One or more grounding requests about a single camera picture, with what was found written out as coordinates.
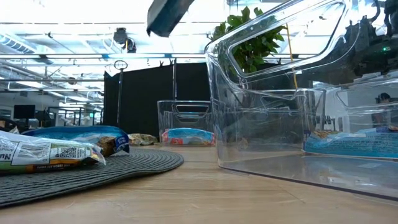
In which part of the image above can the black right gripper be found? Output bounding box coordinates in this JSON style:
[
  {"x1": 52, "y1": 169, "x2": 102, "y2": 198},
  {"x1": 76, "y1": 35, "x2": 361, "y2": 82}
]
[{"x1": 341, "y1": 18, "x2": 398, "y2": 85}]

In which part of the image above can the white green granola bar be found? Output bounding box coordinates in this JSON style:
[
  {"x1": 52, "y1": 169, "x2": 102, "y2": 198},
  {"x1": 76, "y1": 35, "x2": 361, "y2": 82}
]
[{"x1": 0, "y1": 129, "x2": 106, "y2": 174}]

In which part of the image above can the person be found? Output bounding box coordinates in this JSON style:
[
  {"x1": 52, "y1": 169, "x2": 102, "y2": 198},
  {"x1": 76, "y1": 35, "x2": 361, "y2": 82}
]
[{"x1": 374, "y1": 92, "x2": 396, "y2": 126}]

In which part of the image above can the black curtain partition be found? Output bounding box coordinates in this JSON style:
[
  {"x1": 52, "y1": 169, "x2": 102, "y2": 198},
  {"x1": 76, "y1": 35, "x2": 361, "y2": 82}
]
[{"x1": 103, "y1": 62, "x2": 215, "y2": 138}]

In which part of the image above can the black light stand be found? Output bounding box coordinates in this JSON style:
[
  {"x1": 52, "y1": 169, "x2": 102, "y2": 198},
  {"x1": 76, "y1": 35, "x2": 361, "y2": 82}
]
[{"x1": 113, "y1": 60, "x2": 129, "y2": 128}]

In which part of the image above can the green plant in black pot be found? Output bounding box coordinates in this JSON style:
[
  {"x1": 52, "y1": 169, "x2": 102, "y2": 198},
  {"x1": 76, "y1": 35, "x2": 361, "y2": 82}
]
[{"x1": 207, "y1": 6, "x2": 289, "y2": 94}]

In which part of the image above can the clear plastic bin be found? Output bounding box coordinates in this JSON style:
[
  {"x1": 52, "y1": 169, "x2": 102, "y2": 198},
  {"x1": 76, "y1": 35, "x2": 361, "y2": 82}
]
[
  {"x1": 216, "y1": 88, "x2": 326, "y2": 154},
  {"x1": 203, "y1": 0, "x2": 398, "y2": 202},
  {"x1": 157, "y1": 99, "x2": 218, "y2": 147}
]

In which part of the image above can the black monitor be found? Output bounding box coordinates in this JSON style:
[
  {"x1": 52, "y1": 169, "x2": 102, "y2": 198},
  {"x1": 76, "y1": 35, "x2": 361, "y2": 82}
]
[{"x1": 12, "y1": 105, "x2": 36, "y2": 120}]

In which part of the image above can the round grey woven placemat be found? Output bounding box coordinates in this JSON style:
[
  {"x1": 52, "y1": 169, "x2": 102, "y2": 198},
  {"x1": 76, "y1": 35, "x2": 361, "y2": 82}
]
[{"x1": 0, "y1": 146, "x2": 185, "y2": 208}]

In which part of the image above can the black overhead camera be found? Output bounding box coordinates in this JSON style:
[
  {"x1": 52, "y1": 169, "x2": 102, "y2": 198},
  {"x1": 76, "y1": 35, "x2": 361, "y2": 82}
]
[{"x1": 113, "y1": 27, "x2": 137, "y2": 54}]

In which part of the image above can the yellow cable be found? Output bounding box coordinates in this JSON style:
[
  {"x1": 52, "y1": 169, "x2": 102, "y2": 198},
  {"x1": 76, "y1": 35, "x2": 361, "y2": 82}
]
[{"x1": 285, "y1": 24, "x2": 299, "y2": 91}]

